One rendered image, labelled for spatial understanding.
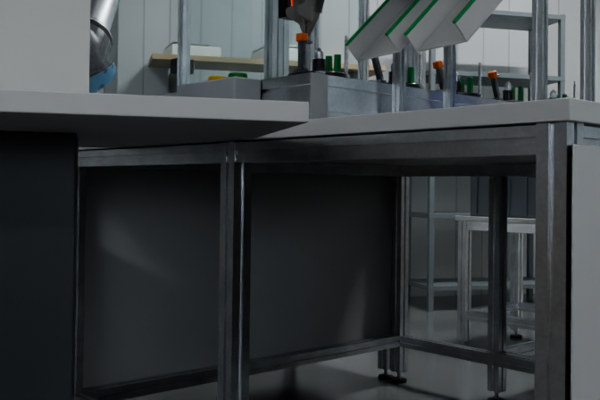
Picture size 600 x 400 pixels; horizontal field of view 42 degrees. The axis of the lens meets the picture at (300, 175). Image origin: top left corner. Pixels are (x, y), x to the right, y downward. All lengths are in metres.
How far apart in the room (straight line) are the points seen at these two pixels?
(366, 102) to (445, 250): 4.01
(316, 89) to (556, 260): 0.63
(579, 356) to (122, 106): 0.68
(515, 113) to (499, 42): 4.73
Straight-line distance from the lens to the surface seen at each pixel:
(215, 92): 1.63
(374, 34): 1.59
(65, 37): 1.43
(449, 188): 5.58
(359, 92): 1.62
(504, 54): 5.85
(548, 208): 1.10
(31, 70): 1.42
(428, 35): 1.48
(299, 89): 1.54
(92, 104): 1.06
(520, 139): 1.14
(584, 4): 1.63
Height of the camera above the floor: 0.74
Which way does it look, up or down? 1 degrees up
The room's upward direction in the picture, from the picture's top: 1 degrees clockwise
